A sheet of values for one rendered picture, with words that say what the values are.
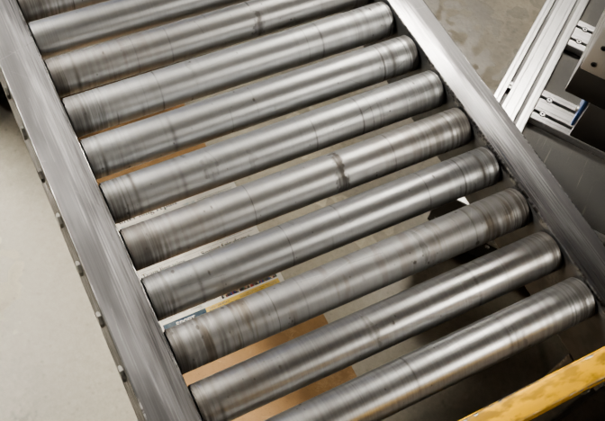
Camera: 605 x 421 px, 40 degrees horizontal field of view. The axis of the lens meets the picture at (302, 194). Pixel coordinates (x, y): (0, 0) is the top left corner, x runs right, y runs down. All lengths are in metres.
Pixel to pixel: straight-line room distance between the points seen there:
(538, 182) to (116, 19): 0.57
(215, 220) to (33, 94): 0.27
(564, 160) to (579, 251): 0.85
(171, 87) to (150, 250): 0.22
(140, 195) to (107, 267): 0.10
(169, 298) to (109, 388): 0.82
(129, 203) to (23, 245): 0.92
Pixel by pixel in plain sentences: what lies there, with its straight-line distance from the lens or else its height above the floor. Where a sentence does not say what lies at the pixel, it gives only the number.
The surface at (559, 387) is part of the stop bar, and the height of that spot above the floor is 0.82.
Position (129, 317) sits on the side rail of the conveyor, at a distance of 0.89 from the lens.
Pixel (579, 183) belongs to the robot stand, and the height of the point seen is 0.21.
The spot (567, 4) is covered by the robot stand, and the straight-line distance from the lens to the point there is 2.13.
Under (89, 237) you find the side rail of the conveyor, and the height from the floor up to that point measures 0.80.
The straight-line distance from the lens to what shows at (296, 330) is 1.75.
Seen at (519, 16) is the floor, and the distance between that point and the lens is 2.39.
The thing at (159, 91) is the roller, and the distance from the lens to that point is 1.04.
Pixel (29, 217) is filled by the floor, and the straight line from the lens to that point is 1.89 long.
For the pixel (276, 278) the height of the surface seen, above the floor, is 0.01.
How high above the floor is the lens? 1.62
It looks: 58 degrees down
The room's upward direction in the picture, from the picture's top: 12 degrees clockwise
